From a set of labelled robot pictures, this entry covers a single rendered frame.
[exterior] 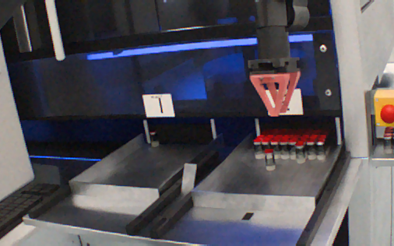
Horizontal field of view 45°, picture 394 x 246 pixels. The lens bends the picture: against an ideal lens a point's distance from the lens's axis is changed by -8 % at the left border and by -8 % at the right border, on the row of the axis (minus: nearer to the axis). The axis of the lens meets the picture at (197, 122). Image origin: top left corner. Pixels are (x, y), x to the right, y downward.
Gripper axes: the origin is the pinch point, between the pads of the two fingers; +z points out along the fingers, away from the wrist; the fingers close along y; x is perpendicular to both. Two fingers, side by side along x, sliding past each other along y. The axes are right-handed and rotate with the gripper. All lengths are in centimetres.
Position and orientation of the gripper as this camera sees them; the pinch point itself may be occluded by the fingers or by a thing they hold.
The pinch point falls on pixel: (278, 110)
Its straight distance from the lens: 90.1
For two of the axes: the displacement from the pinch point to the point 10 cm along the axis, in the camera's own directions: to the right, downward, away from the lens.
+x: -8.8, 0.2, 4.7
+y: 4.7, -1.4, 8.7
